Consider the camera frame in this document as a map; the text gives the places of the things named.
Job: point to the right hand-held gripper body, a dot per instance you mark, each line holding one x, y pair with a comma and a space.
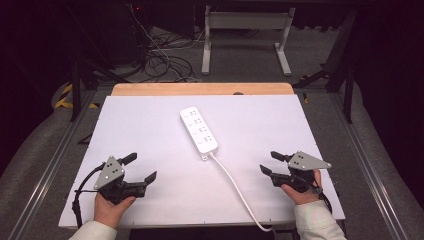
305, 162

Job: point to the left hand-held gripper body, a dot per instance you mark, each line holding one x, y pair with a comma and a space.
109, 173

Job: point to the person's right hand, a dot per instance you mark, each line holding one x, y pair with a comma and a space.
301, 196

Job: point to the person's left hand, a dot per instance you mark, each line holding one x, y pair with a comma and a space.
108, 210

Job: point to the white table board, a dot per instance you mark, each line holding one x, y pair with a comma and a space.
160, 133

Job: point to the white power strip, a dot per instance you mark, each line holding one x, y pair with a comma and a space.
199, 133

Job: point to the black metal stand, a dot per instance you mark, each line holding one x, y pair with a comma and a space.
348, 96
76, 90

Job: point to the yellow black floor tape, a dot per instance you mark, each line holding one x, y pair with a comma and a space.
63, 101

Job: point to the wooden table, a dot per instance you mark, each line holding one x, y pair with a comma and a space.
200, 89

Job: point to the metal floor rail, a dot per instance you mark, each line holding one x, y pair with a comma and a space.
370, 173
46, 176

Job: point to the white metal table frame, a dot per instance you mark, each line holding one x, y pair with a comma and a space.
246, 21

